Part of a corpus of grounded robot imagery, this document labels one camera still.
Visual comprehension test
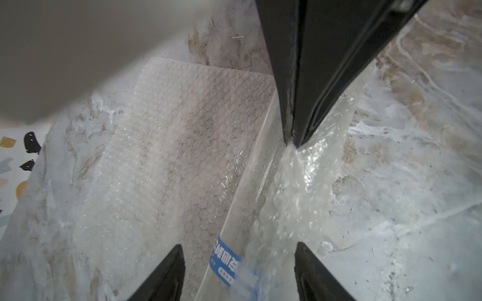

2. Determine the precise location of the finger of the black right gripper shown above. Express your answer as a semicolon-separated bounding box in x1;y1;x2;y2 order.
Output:
256;0;425;147

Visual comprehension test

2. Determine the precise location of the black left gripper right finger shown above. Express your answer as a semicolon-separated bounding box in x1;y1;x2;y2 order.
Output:
294;242;355;301

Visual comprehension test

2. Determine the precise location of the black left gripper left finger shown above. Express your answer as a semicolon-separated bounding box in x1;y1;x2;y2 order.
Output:
128;244;186;301

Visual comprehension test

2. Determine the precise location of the clear bubble wrap sheet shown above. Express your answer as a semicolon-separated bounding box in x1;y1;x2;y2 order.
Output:
74;58;373;300

